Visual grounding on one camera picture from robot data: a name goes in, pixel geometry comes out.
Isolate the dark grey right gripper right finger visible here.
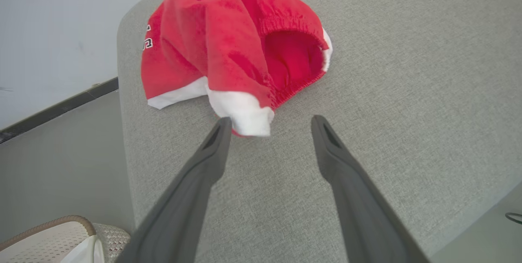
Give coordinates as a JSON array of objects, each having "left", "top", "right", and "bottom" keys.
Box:
[{"left": 311, "top": 115, "right": 431, "bottom": 263}]

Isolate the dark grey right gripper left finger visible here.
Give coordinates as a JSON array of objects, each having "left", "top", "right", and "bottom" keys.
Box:
[{"left": 116, "top": 117, "right": 232, "bottom": 263}]

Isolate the red and white garment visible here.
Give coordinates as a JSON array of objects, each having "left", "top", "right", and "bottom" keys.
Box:
[{"left": 141, "top": 0, "right": 333, "bottom": 137}]

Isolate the light grey fabric sofa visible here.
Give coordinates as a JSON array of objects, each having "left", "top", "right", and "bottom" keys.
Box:
[{"left": 117, "top": 0, "right": 522, "bottom": 263}]

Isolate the white perforated laundry basket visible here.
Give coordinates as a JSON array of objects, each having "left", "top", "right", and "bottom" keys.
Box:
[{"left": 0, "top": 215, "right": 131, "bottom": 263}]

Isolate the dark grey baseboard strip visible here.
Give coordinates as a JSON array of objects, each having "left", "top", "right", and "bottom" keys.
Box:
[{"left": 0, "top": 77, "right": 119, "bottom": 144}]

